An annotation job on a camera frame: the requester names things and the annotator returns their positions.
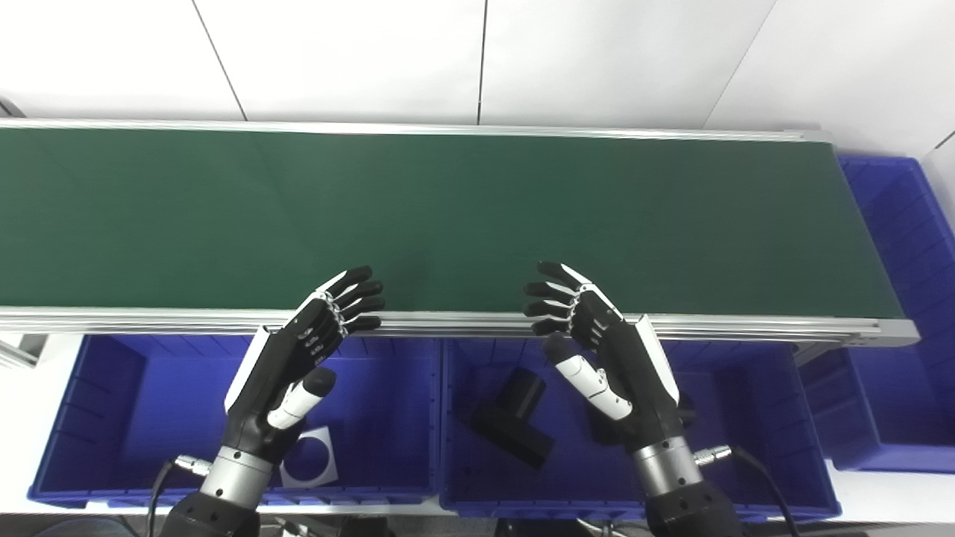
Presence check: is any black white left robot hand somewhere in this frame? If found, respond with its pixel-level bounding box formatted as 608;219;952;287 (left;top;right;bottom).
222;265;387;458

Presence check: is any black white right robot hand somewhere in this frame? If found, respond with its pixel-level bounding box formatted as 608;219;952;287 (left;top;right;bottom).
522;261;684;453

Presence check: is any white square part with hole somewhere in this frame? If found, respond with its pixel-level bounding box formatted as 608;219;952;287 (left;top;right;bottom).
279;426;339;490

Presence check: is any black cylinder part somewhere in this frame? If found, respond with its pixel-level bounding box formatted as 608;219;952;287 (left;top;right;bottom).
495;367;548;423

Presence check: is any blue plastic bin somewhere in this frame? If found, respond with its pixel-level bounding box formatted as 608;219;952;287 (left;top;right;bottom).
797;153;955;475
28;333;443;510
438;336;843;522

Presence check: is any black block part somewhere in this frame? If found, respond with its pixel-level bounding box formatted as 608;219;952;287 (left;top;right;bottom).
468;403;555;471

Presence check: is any green conveyor belt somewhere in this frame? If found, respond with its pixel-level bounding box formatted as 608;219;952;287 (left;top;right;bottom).
0;118;923;353

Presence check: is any aluminium conveyor leg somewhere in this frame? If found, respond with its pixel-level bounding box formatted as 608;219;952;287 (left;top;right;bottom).
0;335;47;371

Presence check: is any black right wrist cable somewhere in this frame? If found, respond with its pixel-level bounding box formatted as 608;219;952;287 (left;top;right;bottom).
692;443;804;537

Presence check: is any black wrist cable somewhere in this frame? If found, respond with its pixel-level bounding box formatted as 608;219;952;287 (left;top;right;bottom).
692;443;804;537
147;456;214;537

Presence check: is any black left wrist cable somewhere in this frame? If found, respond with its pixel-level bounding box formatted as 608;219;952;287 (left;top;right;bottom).
147;456;214;537

